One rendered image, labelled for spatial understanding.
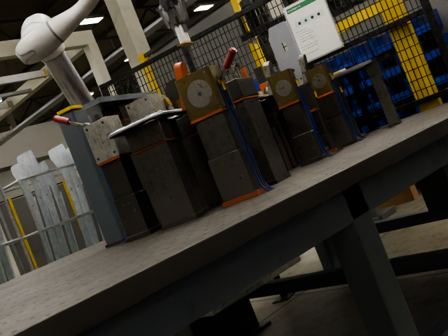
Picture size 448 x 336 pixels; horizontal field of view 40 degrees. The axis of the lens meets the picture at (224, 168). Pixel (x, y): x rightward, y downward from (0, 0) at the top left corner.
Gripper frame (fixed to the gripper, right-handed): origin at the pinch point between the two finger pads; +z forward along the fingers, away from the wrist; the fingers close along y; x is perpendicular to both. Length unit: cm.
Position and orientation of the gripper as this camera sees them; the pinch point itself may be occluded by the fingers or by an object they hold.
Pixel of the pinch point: (182, 34)
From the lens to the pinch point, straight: 238.1
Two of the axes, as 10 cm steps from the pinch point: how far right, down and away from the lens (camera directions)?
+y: 7.9, -3.1, -5.3
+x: 5.0, -1.8, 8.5
